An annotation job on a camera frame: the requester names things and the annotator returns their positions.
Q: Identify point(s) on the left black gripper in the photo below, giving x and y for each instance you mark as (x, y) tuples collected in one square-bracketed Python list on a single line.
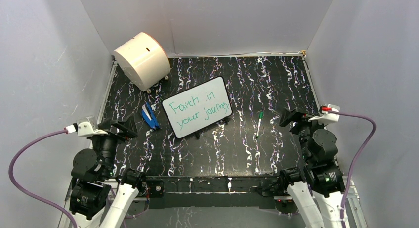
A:
[(127, 125)]

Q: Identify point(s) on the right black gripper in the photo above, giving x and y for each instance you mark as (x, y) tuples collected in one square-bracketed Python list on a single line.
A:
[(294, 114)]

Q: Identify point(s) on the small white whiteboard black frame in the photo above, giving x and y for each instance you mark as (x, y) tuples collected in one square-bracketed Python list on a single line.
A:
[(198, 107)]

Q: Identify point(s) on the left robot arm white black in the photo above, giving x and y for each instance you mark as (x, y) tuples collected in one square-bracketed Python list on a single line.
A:
[(93, 166)]

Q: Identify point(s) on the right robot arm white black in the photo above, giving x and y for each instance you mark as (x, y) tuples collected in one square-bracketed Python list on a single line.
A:
[(318, 152)]

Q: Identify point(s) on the white cylindrical drum container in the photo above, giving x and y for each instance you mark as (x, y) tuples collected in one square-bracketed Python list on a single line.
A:
[(143, 60)]

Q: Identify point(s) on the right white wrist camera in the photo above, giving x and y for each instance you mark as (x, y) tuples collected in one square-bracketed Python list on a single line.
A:
[(327, 115)]

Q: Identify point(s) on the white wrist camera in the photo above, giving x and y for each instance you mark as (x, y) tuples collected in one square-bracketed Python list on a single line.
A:
[(85, 127), (327, 115)]

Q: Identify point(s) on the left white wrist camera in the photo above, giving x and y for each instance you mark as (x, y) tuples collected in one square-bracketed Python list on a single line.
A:
[(85, 127)]

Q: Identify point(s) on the aluminium frame rail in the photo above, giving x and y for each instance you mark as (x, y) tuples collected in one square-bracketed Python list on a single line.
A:
[(86, 191)]

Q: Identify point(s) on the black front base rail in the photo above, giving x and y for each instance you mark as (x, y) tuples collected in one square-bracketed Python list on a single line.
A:
[(221, 191)]

